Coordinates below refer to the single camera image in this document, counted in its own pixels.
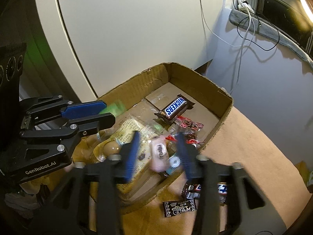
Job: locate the white power strip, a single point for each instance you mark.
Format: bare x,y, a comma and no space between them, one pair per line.
243,5

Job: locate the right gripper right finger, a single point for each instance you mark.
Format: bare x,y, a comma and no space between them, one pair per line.
230,201

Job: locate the mint candy teal packet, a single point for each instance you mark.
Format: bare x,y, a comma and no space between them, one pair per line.
174,164

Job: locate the large cracker pack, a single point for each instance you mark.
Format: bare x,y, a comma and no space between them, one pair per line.
123,135

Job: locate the ring light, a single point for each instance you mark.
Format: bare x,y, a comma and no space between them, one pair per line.
308,9

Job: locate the jelly cup snack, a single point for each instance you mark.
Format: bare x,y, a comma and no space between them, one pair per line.
106,148

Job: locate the Snickers bar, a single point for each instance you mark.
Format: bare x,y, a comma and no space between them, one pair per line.
193,191
174,109

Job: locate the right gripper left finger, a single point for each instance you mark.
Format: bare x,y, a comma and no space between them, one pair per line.
70,199

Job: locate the cardboard box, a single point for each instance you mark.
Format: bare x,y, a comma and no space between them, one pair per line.
148,93

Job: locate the red clear snack bag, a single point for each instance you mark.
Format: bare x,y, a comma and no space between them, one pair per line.
189,128

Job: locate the black patterned candy packet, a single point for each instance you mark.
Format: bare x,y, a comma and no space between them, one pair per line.
173,208

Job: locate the grey window sill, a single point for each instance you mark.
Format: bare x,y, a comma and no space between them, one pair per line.
264,29

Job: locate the green candy packet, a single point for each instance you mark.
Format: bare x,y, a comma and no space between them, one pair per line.
116,108

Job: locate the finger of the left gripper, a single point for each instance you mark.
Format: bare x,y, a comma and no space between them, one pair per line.
44,109
80,129

